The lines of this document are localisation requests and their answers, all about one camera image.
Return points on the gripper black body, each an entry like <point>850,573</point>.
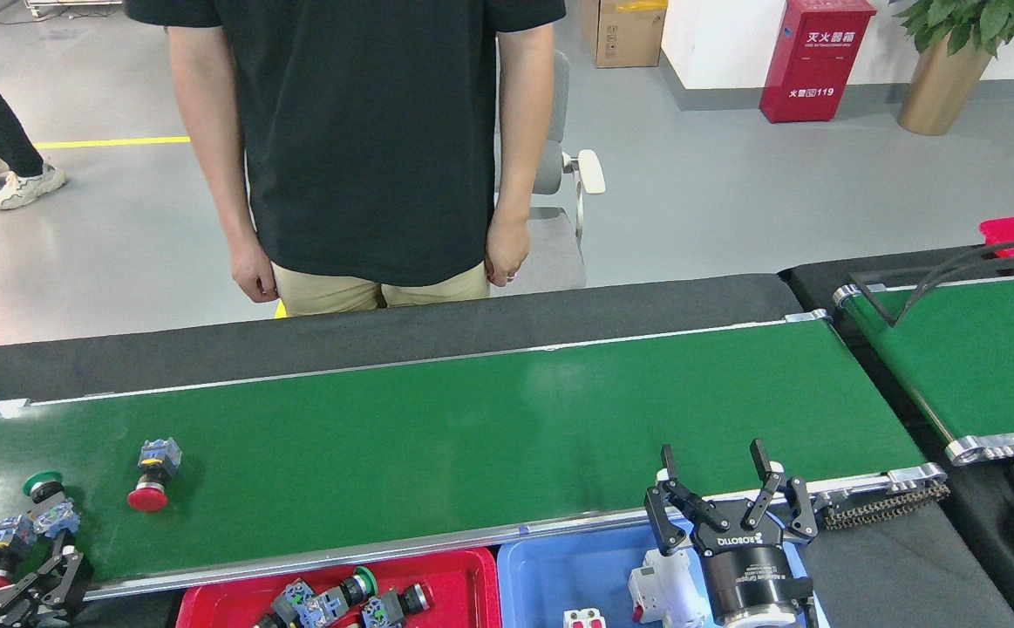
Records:
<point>746,576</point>
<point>18,622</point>

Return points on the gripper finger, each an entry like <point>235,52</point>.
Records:
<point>799,515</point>
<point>663,519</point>
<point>71,580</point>

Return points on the red mushroom push button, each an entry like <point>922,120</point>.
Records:
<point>10,532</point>
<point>147,499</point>

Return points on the green push button switch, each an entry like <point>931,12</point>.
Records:
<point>365,580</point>
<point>43,482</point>
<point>297,597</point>

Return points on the person's right forearm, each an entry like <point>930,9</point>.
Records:
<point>223,174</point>

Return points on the person's left forearm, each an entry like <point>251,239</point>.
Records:
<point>520,157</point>

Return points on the blue plastic tray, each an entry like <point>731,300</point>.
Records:
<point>559,576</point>

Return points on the long green conveyor belt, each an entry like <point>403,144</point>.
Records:
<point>472,436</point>

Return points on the red plastic tray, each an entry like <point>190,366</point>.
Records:
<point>454,584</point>

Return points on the green feeder conveyor belt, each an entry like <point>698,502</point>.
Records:
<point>977,358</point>

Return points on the person's left hand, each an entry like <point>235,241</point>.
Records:
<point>506,249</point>

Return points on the person's right hand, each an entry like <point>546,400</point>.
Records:
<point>254,266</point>

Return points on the grey office chair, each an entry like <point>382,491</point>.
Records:
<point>554,257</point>

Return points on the potted green plant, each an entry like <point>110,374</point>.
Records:
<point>938,96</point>

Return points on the red fire extinguisher cabinet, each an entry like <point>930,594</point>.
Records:
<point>812,70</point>

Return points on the brown cardboard box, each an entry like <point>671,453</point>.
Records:
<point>624,35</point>

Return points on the metal equipment cart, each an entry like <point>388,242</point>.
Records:
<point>71,5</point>

